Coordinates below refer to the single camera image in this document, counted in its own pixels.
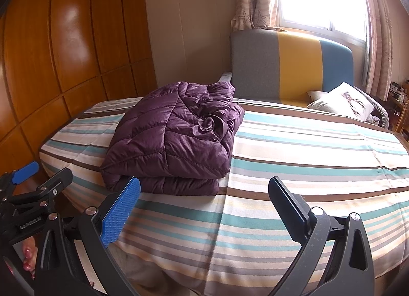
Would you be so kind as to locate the rattan chair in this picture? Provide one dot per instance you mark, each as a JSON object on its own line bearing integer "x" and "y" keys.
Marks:
{"x": 403, "y": 123}

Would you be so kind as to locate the person's left hand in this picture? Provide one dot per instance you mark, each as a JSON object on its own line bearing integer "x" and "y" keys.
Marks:
{"x": 29, "y": 259}

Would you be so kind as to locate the purple down jacket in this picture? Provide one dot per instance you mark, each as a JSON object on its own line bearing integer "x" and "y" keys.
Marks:
{"x": 172, "y": 136}

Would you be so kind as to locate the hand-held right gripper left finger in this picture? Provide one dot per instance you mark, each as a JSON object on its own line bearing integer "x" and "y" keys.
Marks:
{"x": 119, "y": 211}

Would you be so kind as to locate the striped bed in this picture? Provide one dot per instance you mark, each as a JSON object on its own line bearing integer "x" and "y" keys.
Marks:
{"x": 303, "y": 168}

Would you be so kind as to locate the cluttered shelf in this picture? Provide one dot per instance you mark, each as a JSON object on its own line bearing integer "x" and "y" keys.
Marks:
{"x": 396, "y": 89}

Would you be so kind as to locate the white deer print pillow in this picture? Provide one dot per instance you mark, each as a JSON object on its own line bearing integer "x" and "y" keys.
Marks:
{"x": 345, "y": 101}

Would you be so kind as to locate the grey yellow blue sofa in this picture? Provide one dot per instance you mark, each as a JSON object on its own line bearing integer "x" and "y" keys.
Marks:
{"x": 255, "y": 65}

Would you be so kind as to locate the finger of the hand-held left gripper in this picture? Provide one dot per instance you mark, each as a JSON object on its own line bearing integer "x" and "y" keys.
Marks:
{"x": 54, "y": 181}
{"x": 25, "y": 172}

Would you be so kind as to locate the grey pillow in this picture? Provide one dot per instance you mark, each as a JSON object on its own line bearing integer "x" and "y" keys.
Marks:
{"x": 316, "y": 95}

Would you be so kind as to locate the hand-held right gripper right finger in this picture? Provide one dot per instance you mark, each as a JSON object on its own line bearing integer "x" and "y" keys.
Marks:
{"x": 289, "y": 208}

